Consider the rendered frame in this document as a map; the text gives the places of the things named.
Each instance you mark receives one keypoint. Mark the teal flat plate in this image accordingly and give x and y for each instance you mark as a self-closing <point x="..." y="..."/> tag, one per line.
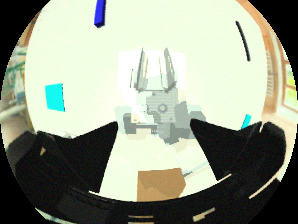
<point x="246" y="121"/>

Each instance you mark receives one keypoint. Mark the blue block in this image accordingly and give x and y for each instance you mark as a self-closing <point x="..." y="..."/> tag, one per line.
<point x="100" y="13"/>

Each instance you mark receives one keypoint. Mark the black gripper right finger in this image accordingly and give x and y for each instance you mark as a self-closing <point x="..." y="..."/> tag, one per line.
<point x="222" y="146"/>

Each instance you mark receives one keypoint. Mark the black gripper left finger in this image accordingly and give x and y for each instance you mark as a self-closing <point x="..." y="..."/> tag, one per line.
<point x="87" y="155"/>

